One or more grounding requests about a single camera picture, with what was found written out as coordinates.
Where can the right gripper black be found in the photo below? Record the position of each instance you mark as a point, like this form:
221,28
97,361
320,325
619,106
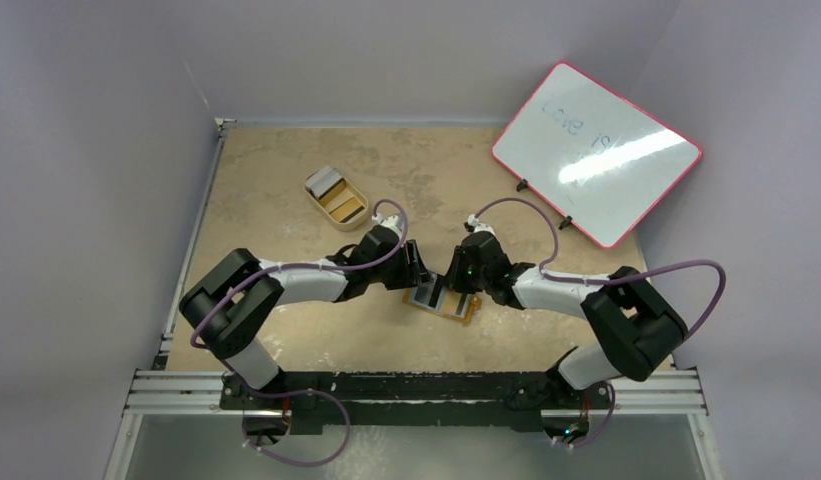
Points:
460,279

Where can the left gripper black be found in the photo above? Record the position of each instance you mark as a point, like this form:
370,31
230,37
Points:
417,273

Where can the orange leather card holder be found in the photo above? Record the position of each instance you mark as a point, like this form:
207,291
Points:
409,291

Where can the gold card with black stripe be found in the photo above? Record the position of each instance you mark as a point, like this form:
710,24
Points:
457,305

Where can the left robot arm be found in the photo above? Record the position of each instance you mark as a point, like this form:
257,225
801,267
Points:
228,306

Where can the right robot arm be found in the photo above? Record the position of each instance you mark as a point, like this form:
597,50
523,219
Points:
635,327

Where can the beige oval card tray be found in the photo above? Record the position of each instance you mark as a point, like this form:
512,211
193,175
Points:
344,207

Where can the stack of cards in tray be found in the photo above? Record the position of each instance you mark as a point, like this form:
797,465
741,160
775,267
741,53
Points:
321,182

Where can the pink framed whiteboard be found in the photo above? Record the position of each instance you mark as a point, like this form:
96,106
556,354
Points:
595,157

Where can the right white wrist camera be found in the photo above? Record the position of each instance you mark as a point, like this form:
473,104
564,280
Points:
474,224

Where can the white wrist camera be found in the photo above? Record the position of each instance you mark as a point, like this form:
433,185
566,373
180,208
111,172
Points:
395,222
474,224

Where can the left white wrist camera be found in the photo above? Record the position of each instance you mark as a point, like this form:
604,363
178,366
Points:
395,222

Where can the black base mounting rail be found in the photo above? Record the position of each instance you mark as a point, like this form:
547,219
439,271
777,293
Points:
521,401

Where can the aluminium table frame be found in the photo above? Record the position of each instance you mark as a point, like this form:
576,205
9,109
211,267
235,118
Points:
383,303

